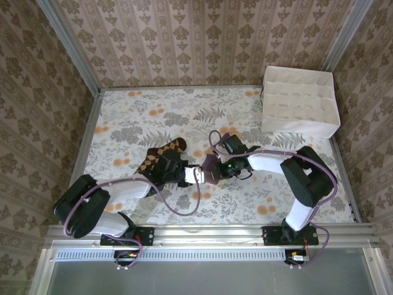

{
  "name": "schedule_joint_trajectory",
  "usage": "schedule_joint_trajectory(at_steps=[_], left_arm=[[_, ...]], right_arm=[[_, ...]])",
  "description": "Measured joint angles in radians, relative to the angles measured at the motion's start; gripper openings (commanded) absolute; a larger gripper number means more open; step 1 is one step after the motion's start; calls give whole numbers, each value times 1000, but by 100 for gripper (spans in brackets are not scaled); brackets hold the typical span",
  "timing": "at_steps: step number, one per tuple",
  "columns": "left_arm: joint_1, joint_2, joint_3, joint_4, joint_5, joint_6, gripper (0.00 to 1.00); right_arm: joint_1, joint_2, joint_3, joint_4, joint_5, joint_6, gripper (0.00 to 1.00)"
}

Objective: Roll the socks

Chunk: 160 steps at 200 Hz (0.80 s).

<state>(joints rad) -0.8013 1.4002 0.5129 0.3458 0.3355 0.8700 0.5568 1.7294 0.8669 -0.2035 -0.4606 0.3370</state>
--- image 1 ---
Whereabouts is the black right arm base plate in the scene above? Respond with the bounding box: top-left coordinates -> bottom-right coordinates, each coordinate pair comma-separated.
262,226 -> 319,246

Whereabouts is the aluminium mounting rail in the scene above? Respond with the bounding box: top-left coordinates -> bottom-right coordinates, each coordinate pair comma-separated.
45,223 -> 380,250

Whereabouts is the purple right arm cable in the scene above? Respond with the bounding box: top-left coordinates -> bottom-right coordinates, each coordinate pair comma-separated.
208,130 -> 338,271

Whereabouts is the aluminium table side rail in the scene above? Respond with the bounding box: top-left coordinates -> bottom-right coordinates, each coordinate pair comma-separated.
330,135 -> 362,224
58,88 -> 104,227

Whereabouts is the purple knitted sock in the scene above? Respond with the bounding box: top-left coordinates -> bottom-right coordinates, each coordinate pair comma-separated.
203,153 -> 222,185

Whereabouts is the slotted grey cable duct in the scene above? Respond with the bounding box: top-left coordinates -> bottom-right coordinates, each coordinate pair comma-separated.
56,248 -> 286,262

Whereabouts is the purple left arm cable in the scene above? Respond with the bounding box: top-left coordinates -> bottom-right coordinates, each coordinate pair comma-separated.
63,175 -> 202,271

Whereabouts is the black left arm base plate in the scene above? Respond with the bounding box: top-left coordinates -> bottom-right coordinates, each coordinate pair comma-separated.
100,226 -> 154,247

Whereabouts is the white divided organizer box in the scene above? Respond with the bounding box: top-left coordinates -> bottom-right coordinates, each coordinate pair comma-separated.
260,65 -> 342,139

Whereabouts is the grey metal panel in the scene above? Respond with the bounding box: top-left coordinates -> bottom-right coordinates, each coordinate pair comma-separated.
29,248 -> 386,295

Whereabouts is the aluminium frame post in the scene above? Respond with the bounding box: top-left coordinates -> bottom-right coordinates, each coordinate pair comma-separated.
321,0 -> 374,73
36,0 -> 103,95

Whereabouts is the floral table cloth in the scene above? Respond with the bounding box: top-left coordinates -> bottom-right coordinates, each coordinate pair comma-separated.
71,87 -> 354,225

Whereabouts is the small electronics board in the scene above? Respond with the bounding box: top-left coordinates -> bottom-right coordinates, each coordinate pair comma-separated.
284,249 -> 311,271
114,250 -> 142,271

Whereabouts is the aluminium table end rail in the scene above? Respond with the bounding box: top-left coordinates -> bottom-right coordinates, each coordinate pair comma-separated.
98,85 -> 265,92

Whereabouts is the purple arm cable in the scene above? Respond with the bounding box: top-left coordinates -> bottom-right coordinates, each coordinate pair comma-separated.
208,130 -> 338,271
63,175 -> 202,271

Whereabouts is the brown yellow argyle sock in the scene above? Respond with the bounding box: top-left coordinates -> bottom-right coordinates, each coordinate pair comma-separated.
136,138 -> 188,176

